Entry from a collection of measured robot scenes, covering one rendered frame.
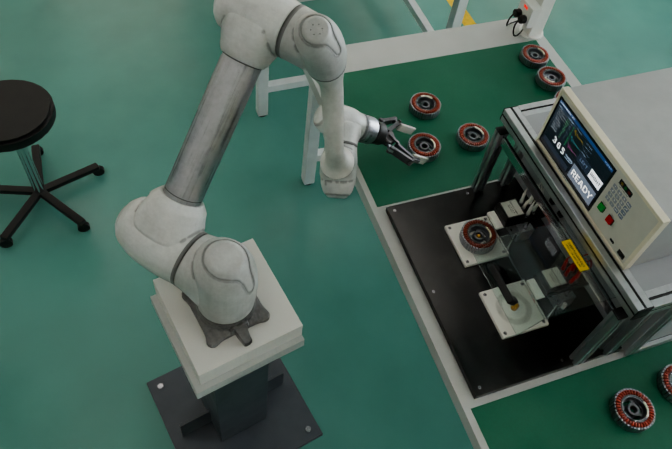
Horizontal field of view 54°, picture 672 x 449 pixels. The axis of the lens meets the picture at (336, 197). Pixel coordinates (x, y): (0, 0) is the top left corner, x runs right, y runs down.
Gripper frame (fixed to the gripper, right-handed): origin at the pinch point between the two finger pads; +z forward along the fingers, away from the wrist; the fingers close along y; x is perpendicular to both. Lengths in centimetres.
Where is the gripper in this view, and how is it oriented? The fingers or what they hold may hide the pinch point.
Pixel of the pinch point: (417, 145)
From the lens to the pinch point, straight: 227.5
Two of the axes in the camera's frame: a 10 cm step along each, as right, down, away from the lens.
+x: 5.7, -5.9, -5.8
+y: 2.4, 7.9, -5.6
